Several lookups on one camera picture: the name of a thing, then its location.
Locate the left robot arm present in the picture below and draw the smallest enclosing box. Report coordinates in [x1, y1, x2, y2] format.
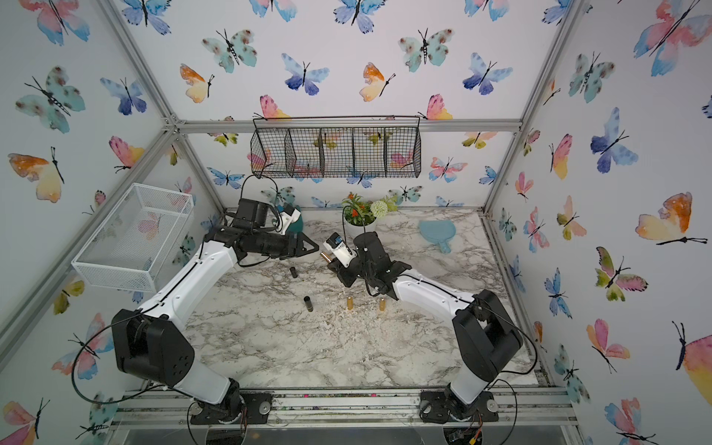
[111, 200, 318, 425]

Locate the white potted artificial plant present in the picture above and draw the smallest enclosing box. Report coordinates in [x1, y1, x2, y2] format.
[342, 193, 398, 237]

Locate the black wire wall basket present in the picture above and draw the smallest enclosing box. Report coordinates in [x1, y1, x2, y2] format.
[248, 115, 422, 180]

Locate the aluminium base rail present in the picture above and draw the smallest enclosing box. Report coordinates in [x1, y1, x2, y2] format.
[113, 388, 580, 430]

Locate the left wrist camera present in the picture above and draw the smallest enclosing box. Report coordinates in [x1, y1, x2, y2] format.
[278, 204, 299, 235]

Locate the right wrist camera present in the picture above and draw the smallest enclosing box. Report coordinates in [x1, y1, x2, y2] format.
[324, 232, 357, 267]

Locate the light blue hand mirror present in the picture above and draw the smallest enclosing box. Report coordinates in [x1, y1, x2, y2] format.
[419, 220, 456, 254]

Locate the green rubber glove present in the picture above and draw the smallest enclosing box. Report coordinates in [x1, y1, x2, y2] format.
[287, 209, 304, 234]

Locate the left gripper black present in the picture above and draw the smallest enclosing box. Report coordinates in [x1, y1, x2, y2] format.
[253, 233, 319, 259]

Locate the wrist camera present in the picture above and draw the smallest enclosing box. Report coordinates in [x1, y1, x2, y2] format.
[324, 232, 357, 267]
[278, 204, 299, 235]

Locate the white mesh wall basket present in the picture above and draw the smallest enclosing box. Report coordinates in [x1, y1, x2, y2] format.
[72, 184, 194, 293]

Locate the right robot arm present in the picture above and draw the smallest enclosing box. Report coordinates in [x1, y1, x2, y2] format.
[324, 232, 524, 424]

